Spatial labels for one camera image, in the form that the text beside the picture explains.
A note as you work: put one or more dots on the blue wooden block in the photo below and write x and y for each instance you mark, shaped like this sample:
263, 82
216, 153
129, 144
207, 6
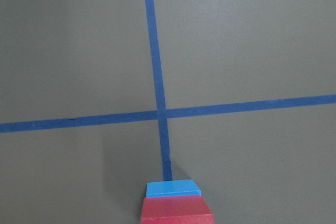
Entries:
186, 187

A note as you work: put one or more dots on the red wooden block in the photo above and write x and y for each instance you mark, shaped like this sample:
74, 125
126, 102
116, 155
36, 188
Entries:
176, 209

